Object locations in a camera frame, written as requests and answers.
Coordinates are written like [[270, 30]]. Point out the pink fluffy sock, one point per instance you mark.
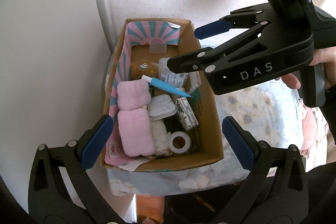
[[135, 132], [133, 95]]

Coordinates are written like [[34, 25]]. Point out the beige tape roll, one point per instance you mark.
[[179, 142]]

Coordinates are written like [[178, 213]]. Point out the black round jar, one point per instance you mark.
[[172, 124]]

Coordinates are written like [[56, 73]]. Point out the clear toothpick box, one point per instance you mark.
[[166, 75]]

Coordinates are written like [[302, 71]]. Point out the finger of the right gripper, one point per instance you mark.
[[241, 18], [249, 53]]

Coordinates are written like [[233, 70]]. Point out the pink plush pig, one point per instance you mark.
[[315, 129]]

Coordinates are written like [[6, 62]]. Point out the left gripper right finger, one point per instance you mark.
[[275, 190]]

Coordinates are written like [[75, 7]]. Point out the floral printed small box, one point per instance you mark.
[[186, 114]]

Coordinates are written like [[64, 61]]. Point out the person right hand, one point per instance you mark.
[[325, 56]]

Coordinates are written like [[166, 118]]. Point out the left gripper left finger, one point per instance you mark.
[[60, 191]]

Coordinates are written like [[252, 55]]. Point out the blue white tube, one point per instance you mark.
[[164, 86]]

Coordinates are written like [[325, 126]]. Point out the pink teal cardboard box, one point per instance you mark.
[[154, 39]]

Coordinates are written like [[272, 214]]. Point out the white speckled sock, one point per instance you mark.
[[160, 137]]

